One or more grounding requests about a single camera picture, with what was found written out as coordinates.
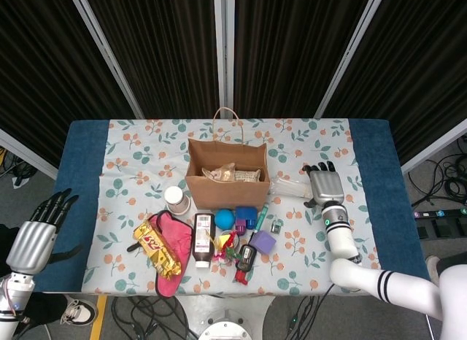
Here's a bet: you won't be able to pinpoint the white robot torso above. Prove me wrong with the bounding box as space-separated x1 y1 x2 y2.
174 294 278 340

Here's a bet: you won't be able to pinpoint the floral tablecloth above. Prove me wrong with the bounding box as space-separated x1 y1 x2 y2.
82 117 386 296

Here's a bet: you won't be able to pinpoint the orange snack bag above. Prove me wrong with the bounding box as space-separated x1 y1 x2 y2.
233 168 261 183

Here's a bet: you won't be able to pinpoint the dark trouser leg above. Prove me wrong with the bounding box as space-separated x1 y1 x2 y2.
437 252 467 270

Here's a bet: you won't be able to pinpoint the purple foam cube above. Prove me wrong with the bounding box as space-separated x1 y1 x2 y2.
250 229 278 255

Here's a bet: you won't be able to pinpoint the beige food package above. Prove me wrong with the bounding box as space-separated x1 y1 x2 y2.
202 162 237 183

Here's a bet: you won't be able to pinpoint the colourful feather shuttlecock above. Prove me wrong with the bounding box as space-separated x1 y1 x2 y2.
207 228 242 263

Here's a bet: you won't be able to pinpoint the brown bottle white cap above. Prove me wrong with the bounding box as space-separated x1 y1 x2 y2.
192 212 216 268

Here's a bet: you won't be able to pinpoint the brown paper bag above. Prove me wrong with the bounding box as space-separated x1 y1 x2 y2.
185 107 271 209

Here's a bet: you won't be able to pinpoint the white sneaker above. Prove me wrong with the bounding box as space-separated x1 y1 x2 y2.
60 295 99 325

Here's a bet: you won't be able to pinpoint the black trouser leg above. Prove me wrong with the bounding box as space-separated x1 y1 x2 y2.
0 223 69 325

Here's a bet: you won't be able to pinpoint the green marker pen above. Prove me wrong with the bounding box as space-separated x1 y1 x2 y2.
249 204 270 246

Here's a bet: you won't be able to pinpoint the black pleated partition panel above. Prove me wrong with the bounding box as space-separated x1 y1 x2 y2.
313 0 467 175
224 0 387 119
67 0 225 119
0 0 145 179

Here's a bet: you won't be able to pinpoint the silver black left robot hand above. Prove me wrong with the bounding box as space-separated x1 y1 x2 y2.
6 188 84 275

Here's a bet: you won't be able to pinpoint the black bottle red cap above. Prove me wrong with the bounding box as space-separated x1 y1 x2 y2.
233 244 259 285

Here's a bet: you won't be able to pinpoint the pink towel black trim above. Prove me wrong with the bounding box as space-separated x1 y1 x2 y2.
126 209 194 299

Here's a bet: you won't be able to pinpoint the blue table cover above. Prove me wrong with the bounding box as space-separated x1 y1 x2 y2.
26 119 433 294

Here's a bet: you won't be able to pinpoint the blue toy block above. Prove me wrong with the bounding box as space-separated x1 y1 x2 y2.
235 206 258 231

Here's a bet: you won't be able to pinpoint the white paper cup stack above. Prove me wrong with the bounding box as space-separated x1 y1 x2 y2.
163 185 193 215

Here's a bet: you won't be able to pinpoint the bundle of clear straws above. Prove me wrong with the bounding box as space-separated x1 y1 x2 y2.
269 177 313 199

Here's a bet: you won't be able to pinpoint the gold foil snack package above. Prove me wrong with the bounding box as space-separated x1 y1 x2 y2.
132 220 182 281

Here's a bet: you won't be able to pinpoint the blue ball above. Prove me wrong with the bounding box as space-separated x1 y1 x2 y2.
214 209 236 231

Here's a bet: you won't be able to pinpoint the grey sneaker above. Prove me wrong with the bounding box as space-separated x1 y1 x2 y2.
425 255 443 281

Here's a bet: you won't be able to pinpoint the black floor cables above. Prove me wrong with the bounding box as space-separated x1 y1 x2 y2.
0 146 37 190
408 135 467 206
284 295 322 340
111 295 190 340

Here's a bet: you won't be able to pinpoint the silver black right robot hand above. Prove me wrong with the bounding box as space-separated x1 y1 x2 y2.
301 160 346 209

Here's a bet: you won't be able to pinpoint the yellow floor tape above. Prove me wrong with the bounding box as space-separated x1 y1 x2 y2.
89 295 109 340

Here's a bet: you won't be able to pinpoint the black power strip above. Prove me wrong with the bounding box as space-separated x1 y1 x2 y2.
413 207 467 220

